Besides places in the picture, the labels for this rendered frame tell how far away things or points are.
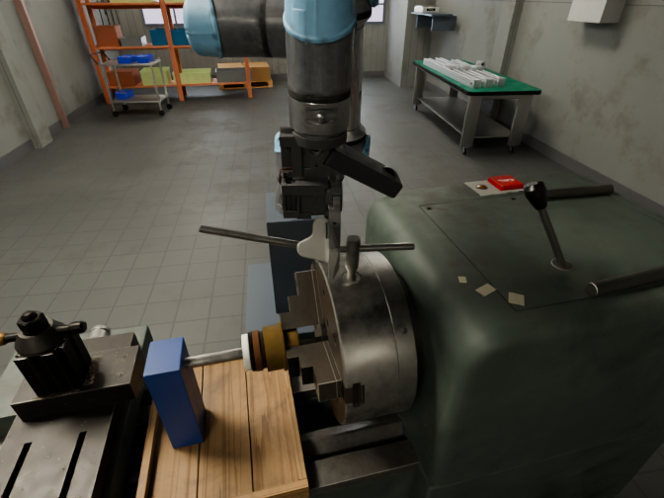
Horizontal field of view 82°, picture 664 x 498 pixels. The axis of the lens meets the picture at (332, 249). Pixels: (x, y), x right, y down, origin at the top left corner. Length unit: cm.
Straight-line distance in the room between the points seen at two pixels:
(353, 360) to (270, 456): 32
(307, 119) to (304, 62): 6
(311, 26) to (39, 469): 81
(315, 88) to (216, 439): 71
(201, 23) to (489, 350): 57
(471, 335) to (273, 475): 47
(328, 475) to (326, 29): 75
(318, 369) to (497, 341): 29
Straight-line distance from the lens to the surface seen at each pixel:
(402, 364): 66
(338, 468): 87
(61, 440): 92
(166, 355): 77
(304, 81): 46
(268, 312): 133
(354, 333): 62
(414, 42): 874
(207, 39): 58
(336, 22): 45
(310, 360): 70
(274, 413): 92
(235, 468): 87
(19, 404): 95
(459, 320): 61
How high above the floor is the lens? 164
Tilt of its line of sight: 34 degrees down
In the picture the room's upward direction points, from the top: straight up
